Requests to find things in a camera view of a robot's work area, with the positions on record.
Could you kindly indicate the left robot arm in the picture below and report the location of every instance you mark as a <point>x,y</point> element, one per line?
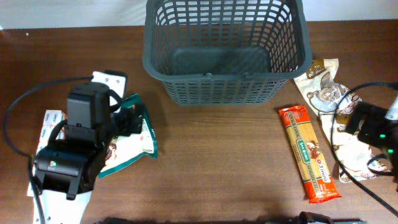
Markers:
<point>65,170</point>

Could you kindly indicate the white tissue pack row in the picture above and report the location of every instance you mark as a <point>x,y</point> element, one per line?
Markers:
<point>51,119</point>

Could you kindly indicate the green snack bag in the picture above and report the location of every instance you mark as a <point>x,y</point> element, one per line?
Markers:
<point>123,151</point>

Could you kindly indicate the beige flour bag lower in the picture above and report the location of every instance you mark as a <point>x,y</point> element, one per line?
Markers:
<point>351,152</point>

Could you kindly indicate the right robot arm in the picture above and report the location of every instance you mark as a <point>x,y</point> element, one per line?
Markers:
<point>377,127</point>

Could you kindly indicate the grey plastic basket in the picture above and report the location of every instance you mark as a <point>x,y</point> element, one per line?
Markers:
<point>225,52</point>

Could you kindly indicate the orange spaghetti packet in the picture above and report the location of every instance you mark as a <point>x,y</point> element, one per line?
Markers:
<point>312,165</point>

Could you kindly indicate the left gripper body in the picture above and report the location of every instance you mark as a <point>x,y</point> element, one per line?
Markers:
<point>131,118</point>

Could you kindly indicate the beige nut bag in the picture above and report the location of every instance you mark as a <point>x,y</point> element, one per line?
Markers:
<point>321,92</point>

